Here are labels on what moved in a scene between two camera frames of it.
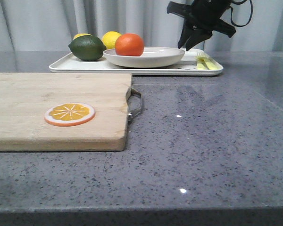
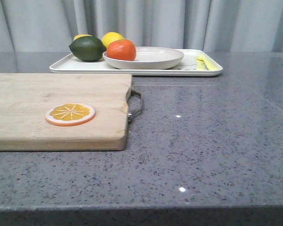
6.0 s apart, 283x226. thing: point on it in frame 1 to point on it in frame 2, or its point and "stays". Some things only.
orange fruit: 129,44 to 121,49
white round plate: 152,57 stays
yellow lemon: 109,39 stays
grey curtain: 50,25 stays
